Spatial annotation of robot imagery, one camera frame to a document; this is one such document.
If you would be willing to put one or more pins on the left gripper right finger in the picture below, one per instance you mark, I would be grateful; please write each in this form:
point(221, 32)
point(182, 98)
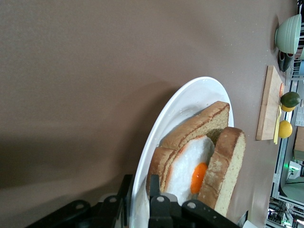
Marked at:
point(155, 186)

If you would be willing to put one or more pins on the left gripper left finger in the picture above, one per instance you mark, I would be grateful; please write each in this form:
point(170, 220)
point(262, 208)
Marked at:
point(125, 192)

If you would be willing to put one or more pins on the fried egg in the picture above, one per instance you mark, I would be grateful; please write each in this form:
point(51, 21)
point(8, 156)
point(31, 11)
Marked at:
point(187, 161)

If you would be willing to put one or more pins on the brown bread slice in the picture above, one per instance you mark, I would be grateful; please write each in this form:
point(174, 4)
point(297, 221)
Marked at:
point(197, 126)
point(225, 166)

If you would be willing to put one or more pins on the white round plate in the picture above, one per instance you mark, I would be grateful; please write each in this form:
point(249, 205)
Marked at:
point(197, 95)

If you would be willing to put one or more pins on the yellow plastic fork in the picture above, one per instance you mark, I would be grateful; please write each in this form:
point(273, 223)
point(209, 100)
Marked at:
point(275, 133)

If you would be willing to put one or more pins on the wooden cutting board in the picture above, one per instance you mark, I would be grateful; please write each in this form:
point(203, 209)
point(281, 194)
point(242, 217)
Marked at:
point(268, 111)

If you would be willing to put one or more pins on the yellow plastic knife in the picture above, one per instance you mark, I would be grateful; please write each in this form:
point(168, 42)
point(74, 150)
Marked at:
point(279, 111)

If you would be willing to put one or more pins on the orange slice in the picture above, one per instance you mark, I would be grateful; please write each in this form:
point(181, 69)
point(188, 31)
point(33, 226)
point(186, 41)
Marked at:
point(281, 90)

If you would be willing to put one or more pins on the dark green avocado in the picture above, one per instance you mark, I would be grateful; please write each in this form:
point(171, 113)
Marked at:
point(290, 99)

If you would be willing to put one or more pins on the light blue cup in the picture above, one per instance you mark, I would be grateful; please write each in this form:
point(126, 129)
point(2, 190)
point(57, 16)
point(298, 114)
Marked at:
point(302, 69)

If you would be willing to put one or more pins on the teal green cup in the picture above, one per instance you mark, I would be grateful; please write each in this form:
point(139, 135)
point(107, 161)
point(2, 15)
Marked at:
point(302, 53)

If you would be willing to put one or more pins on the pale green bowl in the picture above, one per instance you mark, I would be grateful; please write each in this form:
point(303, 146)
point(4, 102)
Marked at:
point(288, 33)

